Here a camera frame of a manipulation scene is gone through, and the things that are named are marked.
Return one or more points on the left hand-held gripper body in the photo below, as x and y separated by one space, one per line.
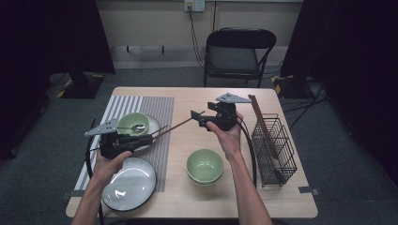
115 145

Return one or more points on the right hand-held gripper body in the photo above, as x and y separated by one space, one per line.
225 117

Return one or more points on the metal spoon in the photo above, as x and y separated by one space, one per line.
278 164
137 127

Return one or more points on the white plate black rim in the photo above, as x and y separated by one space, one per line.
130 209
134 187
155 125

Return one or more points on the green ceramic bowl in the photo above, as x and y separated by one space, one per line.
205 164
203 184
133 118

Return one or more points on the person's right hand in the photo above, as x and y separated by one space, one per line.
231 142

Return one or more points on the person's left hand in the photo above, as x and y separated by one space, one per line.
108 170

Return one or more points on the small black floor object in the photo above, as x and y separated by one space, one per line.
93 122

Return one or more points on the grey striped placemat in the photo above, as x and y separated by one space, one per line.
162 106

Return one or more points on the black folding chair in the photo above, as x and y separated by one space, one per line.
233 59

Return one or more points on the grey tape strip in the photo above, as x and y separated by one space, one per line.
72 194
308 190

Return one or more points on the black stand base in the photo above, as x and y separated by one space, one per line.
291 89
81 87

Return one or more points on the dark curtain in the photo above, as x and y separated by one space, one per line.
359 62
47 37

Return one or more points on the beige wall conduit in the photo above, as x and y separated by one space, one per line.
215 15

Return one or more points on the white wall socket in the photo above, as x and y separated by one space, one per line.
198 5

